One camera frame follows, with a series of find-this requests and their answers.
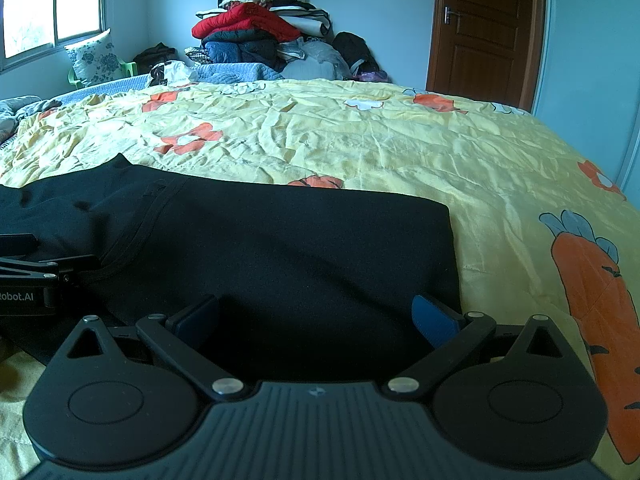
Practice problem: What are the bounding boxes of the grey floral quilt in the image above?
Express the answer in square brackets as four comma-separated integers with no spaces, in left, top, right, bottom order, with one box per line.
[0,95,64,144]

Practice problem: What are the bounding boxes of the white and black plastic bag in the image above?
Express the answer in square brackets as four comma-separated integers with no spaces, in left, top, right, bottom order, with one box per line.
[148,60,199,87]

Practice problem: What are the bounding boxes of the black pants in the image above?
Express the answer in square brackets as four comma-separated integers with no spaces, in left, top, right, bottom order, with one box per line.
[0,152,463,386]

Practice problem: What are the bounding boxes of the yellow carrot printed blanket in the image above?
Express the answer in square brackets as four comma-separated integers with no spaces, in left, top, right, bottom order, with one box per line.
[0,77,640,480]

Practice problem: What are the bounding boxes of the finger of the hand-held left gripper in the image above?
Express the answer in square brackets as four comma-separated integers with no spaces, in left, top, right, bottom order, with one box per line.
[0,232,42,262]
[0,254,102,289]

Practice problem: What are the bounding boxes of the floral pillow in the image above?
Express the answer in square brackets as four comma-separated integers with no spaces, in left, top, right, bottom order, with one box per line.
[65,29,124,89]

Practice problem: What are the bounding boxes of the blue quilted bedspread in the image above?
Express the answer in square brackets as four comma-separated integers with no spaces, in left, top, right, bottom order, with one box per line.
[50,62,284,102]

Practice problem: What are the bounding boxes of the green plastic chair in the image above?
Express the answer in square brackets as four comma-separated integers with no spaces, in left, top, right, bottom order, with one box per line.
[67,60,139,86]

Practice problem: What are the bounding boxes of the window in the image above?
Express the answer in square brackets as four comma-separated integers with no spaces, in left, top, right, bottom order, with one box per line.
[0,0,109,72]

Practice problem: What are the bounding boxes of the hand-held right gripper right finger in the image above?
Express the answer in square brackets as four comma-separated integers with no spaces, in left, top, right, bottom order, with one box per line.
[382,295,569,403]

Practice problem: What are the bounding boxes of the grey plastic bag bundle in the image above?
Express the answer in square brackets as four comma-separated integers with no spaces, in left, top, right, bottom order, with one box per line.
[277,37,352,81]

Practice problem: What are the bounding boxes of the dark bag on chair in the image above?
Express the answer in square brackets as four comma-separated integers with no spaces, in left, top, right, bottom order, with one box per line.
[132,42,177,74]

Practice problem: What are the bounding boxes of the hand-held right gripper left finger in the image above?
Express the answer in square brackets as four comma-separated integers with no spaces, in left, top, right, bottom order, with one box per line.
[65,294,248,402]

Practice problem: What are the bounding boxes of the brown wooden door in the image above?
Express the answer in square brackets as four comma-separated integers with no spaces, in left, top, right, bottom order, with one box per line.
[425,0,547,114]

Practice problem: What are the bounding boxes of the pile of folded clothes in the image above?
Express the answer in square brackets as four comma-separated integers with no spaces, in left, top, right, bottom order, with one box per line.
[191,0,333,75]

